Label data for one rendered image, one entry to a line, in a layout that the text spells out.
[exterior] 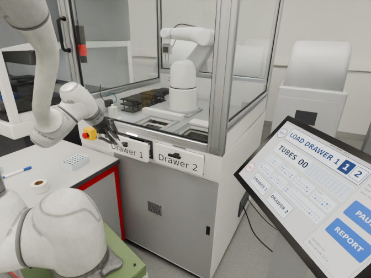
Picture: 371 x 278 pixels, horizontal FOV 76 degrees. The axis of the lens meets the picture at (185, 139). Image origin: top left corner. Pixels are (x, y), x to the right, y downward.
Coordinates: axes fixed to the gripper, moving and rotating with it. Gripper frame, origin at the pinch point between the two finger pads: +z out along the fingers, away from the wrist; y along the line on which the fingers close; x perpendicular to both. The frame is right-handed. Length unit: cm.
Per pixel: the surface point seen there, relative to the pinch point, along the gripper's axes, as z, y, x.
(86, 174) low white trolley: 6.3, -20.5, 12.0
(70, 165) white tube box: 2.5, -20.1, 21.9
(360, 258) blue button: -28, -21, -103
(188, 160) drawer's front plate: 8.9, 5.6, -38.2
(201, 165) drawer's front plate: 9.7, 5.0, -45.3
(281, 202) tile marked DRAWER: -17, -10, -85
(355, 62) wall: 178, 295, -126
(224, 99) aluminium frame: -17, 26, -54
